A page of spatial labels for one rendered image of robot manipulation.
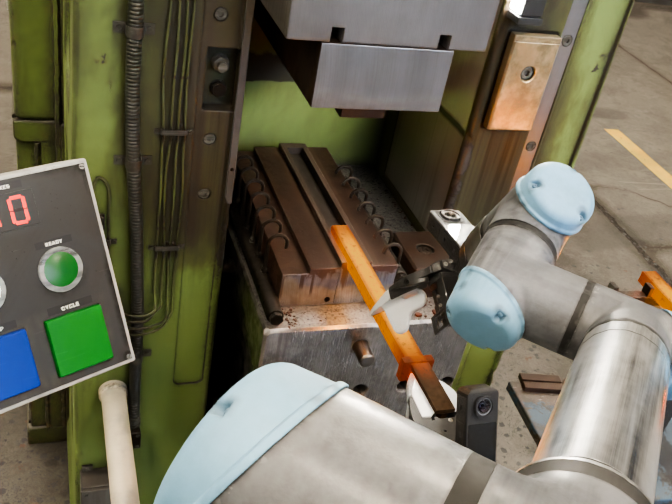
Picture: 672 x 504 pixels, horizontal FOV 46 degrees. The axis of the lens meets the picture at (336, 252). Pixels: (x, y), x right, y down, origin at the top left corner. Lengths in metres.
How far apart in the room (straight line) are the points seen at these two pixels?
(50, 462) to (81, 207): 1.29
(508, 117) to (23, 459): 1.53
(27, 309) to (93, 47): 0.38
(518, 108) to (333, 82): 0.42
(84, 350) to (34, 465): 1.22
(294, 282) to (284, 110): 0.50
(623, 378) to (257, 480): 0.31
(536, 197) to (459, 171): 0.69
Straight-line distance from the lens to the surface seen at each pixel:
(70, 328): 1.06
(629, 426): 0.54
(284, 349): 1.28
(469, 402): 0.96
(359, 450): 0.39
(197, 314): 1.47
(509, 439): 2.56
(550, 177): 0.80
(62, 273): 1.05
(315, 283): 1.29
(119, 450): 1.43
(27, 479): 2.24
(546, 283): 0.74
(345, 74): 1.11
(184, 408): 1.62
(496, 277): 0.73
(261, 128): 1.67
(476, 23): 1.16
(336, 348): 1.32
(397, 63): 1.14
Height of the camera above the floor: 1.71
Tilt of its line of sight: 33 degrees down
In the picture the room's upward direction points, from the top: 12 degrees clockwise
